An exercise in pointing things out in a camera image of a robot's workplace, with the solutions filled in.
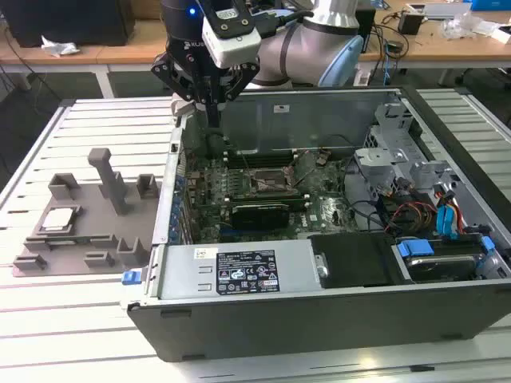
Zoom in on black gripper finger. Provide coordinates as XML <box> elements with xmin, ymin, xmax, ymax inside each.
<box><xmin>214</xmin><ymin>62</ymin><xmax>261</xmax><ymax>128</ymax></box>
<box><xmin>150</xmin><ymin>51</ymin><xmax>216</xmax><ymax>128</ymax></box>

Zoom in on locking lever wire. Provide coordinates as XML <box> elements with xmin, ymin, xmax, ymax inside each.
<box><xmin>238</xmin><ymin>151</ymin><xmax>263</xmax><ymax>189</ymax></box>

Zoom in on silver CPU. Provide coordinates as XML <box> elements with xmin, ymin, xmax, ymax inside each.
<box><xmin>42</xmin><ymin>207</ymin><xmax>77</xmax><ymax>231</ymax></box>

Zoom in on CPU socket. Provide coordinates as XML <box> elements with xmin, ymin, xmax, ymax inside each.
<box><xmin>248</xmin><ymin>166</ymin><xmax>291</xmax><ymax>195</ymax></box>

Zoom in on long wooden desk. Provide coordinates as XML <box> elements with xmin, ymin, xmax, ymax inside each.
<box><xmin>0</xmin><ymin>18</ymin><xmax>256</xmax><ymax>101</ymax></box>

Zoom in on black round cylinder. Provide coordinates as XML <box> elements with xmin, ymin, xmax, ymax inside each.
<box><xmin>205</xmin><ymin>133</ymin><xmax>224</xmax><ymax>157</ymax></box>

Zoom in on large black monitor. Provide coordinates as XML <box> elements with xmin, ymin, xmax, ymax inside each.
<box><xmin>0</xmin><ymin>0</ymin><xmax>137</xmax><ymax>49</ymax></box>

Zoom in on long RAM stick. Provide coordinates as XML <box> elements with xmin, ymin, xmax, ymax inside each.
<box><xmin>224</xmin><ymin>192</ymin><xmax>311</xmax><ymax>211</ymax></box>

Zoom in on crumpled white wrapper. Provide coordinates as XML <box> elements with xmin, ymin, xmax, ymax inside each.
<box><xmin>41</xmin><ymin>34</ymin><xmax>80</xmax><ymax>57</ymax></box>

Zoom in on black graphics card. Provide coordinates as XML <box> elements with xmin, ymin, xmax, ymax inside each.
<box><xmin>230</xmin><ymin>203</ymin><xmax>291</xmax><ymax>231</ymax></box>

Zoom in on black computer tower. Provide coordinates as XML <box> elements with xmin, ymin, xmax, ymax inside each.
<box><xmin>355</xmin><ymin>7</ymin><xmax>378</xmax><ymax>55</ymax></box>

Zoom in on green motherboard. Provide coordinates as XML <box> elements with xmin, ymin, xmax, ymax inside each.
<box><xmin>185</xmin><ymin>149</ymin><xmax>360</xmax><ymax>244</ymax></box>

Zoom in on small black box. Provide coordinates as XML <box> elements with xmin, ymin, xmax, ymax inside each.
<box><xmin>398</xmin><ymin>11</ymin><xmax>423</xmax><ymax>36</ymax></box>

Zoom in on green RAM stick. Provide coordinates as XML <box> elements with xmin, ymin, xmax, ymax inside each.
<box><xmin>44</xmin><ymin>237</ymin><xmax>93</xmax><ymax>246</ymax></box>

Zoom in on silver power supply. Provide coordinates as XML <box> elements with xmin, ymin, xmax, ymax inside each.
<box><xmin>157</xmin><ymin>239</ymin><xmax>324</xmax><ymax>300</ymax></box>

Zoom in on cluttered wooden desk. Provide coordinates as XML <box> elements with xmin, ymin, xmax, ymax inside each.
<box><xmin>357</xmin><ymin>0</ymin><xmax>511</xmax><ymax>87</ymax></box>

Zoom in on gray parts rack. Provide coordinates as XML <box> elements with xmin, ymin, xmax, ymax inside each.
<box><xmin>11</xmin><ymin>147</ymin><xmax>163</xmax><ymax>278</ymax></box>

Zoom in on gray flat laptop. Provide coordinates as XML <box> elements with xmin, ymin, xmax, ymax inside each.
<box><xmin>406</xmin><ymin>2</ymin><xmax>474</xmax><ymax>20</ymax></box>

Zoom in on clear plastic bags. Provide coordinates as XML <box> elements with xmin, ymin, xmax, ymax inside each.
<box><xmin>441</xmin><ymin>11</ymin><xmax>478</xmax><ymax>40</ymax></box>

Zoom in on black open PC case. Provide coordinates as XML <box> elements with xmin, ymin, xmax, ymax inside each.
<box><xmin>119</xmin><ymin>85</ymin><xmax>511</xmax><ymax>364</ymax></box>

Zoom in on hard disk blue carrier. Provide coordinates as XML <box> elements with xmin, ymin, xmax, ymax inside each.
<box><xmin>394</xmin><ymin>235</ymin><xmax>498</xmax><ymax>284</ymax></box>

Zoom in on beige case handle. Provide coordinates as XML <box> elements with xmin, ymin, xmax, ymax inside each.
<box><xmin>170</xmin><ymin>95</ymin><xmax>199</xmax><ymax>117</ymax></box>

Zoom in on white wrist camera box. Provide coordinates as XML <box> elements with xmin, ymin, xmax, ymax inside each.
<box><xmin>201</xmin><ymin>0</ymin><xmax>263</xmax><ymax>69</ymax></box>

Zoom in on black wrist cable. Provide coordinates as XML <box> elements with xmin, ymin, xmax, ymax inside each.
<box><xmin>255</xmin><ymin>10</ymin><xmax>316</xmax><ymax>39</ymax></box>

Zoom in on blue hanging cable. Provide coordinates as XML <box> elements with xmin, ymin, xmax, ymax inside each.
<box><xmin>381</xmin><ymin>38</ymin><xmax>394</xmax><ymax>87</ymax></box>

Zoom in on silver metal bracket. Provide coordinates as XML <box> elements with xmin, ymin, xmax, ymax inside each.
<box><xmin>353</xmin><ymin>146</ymin><xmax>408</xmax><ymax>200</ymax></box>

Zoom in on coloured power wire bundle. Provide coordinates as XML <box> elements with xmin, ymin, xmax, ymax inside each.
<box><xmin>382</xmin><ymin>201</ymin><xmax>438</xmax><ymax>236</ymax></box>

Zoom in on blue flat data wire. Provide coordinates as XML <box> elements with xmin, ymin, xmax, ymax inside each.
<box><xmin>434</xmin><ymin>203</ymin><xmax>464</xmax><ymax>240</ymax></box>

